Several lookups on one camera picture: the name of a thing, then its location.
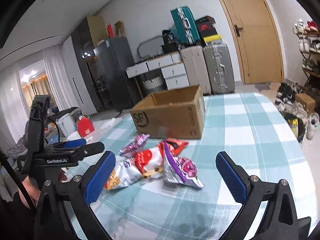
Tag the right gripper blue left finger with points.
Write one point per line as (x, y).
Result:
(97, 175)

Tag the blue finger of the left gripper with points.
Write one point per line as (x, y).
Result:
(71, 144)
(88, 150)

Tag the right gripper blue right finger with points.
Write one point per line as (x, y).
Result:
(234, 176)

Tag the white noodle snack bag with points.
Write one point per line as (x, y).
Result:
(124, 174)

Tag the purple candy bag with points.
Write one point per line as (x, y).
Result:
(135, 146)

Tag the red white balloon snack bag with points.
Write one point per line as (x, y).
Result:
(150, 163)

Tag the purple white snack bag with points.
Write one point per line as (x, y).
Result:
(179, 170)

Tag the person's left hand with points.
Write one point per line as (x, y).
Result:
(32, 191)

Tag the red box on side table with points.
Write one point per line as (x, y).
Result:
(84, 126)

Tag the blue checkered tablecloth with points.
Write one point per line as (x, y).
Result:
(254, 134)

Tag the black refrigerator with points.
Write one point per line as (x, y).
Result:
(116, 90)

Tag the red snack packet near box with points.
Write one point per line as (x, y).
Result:
(176, 146)

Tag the black trash bin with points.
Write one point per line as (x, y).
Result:
(296, 124)

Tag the white curtain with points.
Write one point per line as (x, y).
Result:
(57, 77)

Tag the SF cardboard box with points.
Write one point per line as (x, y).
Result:
(177, 113)

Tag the woven laundry basket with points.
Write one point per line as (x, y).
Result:
(154, 85)

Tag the small cardboard box on floor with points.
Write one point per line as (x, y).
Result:
(306, 101)

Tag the dark glass cabinet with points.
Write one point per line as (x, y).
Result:
(85, 37)

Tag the silver suitcase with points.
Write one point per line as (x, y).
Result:
(219, 66)

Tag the white drawer desk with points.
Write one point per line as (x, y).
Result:
(171, 66)

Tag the beige suitcase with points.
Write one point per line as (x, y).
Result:
(196, 69)

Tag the wooden door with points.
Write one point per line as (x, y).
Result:
(256, 40)

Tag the stack of shoe boxes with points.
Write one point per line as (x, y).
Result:
(207, 30)

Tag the teal suitcase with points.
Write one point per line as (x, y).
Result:
(186, 26)

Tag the wooden shoe rack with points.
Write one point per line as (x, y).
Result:
(308, 44)

